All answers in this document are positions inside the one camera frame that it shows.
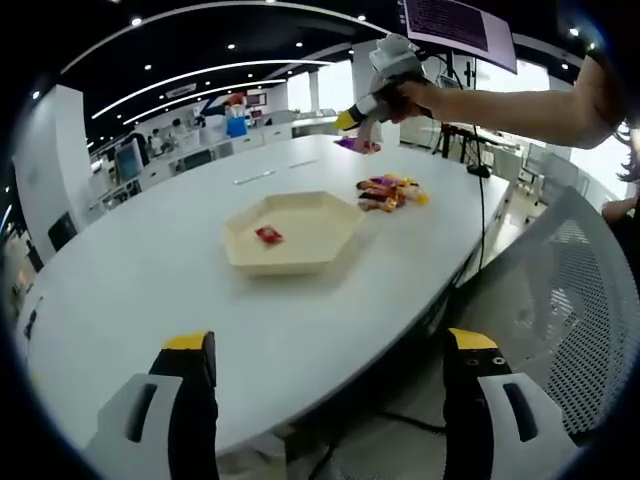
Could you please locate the grey mesh chair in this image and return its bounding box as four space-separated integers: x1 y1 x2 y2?
457 185 640 446

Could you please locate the purple snack food packet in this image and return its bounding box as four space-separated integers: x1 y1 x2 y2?
333 136 382 157

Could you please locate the black tripod stand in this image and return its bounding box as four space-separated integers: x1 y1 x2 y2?
432 123 484 166

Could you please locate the white office desk row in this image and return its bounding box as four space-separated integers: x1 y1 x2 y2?
102 119 294 201

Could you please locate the white-framed computer monitor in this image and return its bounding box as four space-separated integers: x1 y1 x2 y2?
113 137 147 182

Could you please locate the small red snack food packet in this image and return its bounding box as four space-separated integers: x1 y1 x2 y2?
253 224 285 248

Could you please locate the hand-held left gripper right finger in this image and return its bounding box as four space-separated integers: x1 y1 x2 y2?
442 327 576 480

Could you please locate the beige hexagonal container tray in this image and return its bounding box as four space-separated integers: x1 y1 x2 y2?
222 189 367 279

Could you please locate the person's right hand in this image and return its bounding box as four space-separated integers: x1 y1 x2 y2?
387 79 445 125

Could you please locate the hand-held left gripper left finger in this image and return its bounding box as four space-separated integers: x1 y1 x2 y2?
84 329 220 480

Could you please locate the pile of food packets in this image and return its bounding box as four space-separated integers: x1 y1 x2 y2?
354 173 431 215

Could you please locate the large hanging display screen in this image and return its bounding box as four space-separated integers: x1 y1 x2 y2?
398 0 519 75

